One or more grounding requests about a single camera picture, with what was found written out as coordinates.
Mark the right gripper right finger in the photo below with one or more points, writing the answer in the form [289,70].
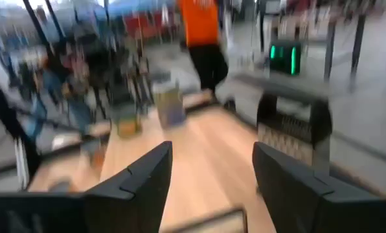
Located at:
[325,213]

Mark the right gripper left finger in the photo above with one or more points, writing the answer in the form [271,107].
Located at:
[66,213]

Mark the tall green orange can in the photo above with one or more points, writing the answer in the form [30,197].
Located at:
[127,126]

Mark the pineapple label can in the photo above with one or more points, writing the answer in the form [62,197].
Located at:
[169,106]

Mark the black computer green light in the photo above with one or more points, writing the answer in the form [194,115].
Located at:
[283,61]

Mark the person in orange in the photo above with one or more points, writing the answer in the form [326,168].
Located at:
[199,22]

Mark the black aluminium rig frame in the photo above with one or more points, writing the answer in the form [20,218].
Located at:
[2,110]

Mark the wooden shelf black frame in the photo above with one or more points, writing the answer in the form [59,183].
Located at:
[206,155]

